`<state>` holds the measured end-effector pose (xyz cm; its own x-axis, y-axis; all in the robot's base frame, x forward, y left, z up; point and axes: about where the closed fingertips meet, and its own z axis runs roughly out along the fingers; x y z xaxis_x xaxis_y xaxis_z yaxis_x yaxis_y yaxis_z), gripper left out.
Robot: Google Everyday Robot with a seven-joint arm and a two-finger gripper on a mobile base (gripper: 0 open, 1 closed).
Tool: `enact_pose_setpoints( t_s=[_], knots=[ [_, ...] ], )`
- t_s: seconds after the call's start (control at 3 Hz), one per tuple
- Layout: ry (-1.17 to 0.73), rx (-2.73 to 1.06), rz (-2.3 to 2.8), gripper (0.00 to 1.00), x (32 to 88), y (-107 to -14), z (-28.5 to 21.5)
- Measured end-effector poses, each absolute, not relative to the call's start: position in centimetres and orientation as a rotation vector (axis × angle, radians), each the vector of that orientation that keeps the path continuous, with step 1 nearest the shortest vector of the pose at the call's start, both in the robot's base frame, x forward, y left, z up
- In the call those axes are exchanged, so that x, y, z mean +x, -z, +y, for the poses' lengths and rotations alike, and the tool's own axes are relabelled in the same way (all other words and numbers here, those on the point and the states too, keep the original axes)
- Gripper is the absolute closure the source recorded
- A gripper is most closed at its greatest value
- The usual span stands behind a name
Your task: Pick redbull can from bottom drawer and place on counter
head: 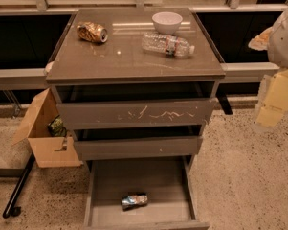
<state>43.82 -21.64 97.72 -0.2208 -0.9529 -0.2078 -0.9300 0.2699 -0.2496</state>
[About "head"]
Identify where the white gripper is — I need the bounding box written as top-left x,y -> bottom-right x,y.
248,7 -> 288,127

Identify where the crushed blue silver redbull can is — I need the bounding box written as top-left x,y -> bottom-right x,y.
121,194 -> 148,210

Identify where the grey drawer cabinet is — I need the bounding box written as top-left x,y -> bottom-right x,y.
45,7 -> 227,165

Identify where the grey open bottom drawer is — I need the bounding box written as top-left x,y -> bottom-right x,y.
82,155 -> 210,230

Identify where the grey top drawer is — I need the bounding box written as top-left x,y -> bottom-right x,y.
57,99 -> 215,130

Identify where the crushed gold can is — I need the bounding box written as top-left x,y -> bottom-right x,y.
77,22 -> 108,43

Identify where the grey middle drawer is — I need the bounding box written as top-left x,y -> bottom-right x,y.
74,136 -> 203,160

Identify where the clear plastic water bottle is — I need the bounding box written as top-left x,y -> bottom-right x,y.
142,33 -> 195,58

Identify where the white bowl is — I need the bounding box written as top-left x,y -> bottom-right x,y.
152,12 -> 183,35

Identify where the green snack bag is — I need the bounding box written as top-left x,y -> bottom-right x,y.
47,116 -> 67,137

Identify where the cardboard box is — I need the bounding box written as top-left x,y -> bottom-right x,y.
12,89 -> 82,168

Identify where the black floor rail leg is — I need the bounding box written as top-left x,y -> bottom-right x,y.
2,154 -> 35,219

